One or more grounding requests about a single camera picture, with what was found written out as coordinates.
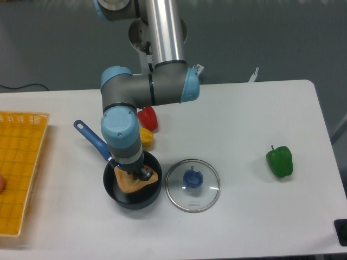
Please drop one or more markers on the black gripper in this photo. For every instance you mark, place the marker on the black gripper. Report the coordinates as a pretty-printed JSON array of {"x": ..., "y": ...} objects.
[{"x": 136, "y": 168}]

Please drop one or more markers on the triangle bread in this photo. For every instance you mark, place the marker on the triangle bread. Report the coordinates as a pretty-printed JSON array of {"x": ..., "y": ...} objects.
[{"x": 128, "y": 184}]

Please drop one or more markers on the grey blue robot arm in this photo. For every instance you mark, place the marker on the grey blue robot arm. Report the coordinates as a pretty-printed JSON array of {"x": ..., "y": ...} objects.
[{"x": 169, "y": 80}]

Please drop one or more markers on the yellow bell pepper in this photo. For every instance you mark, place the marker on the yellow bell pepper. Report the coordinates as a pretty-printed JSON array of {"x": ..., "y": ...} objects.
[{"x": 146, "y": 137}]

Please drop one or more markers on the glass lid blue knob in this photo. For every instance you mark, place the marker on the glass lid blue knob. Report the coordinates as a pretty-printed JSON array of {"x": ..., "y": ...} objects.
[{"x": 192, "y": 185}]

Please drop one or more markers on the red bell pepper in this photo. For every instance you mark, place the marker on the red bell pepper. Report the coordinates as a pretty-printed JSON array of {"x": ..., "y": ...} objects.
[{"x": 148, "y": 119}]

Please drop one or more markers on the yellow woven basket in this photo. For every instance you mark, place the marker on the yellow woven basket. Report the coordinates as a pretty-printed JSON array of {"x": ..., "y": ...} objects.
[{"x": 22, "y": 136}]

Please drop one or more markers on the green bell pepper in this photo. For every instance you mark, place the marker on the green bell pepper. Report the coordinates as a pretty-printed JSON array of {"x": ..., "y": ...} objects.
[{"x": 280, "y": 161}]

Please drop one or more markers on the black table corner device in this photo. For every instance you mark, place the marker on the black table corner device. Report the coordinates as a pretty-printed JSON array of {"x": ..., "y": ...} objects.
[{"x": 341, "y": 227}]

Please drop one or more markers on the dark pan blue handle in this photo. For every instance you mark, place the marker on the dark pan blue handle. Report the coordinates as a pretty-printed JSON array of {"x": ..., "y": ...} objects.
[{"x": 136, "y": 200}]

